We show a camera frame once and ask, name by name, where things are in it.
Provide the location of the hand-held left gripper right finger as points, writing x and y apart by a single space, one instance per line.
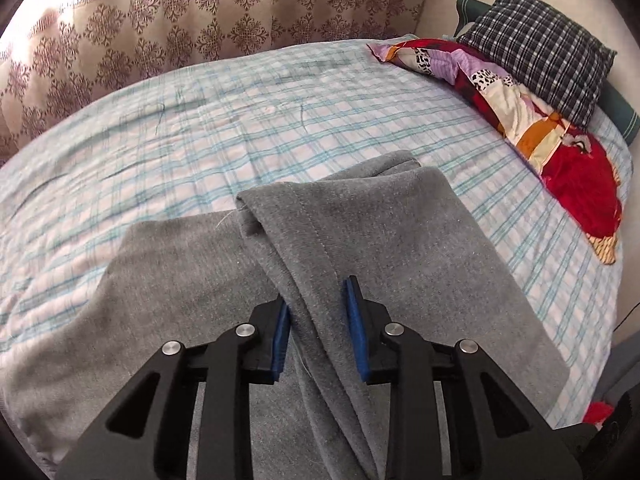
356 330

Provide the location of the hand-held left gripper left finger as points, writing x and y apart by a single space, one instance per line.
279 340

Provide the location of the grey pants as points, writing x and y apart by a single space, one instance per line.
400 240

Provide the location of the bed with plaid sheet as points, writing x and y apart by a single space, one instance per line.
250 110

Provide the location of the red cloth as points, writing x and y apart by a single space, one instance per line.
597 411

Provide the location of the colourful floral quilt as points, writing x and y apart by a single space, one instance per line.
580 180

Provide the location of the dark object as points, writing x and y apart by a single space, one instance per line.
617 430

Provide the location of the dark plaid pillow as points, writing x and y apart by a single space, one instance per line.
540 50

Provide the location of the patterned beige curtain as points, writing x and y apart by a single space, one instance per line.
200 10

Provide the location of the teal pillow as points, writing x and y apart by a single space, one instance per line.
622 115

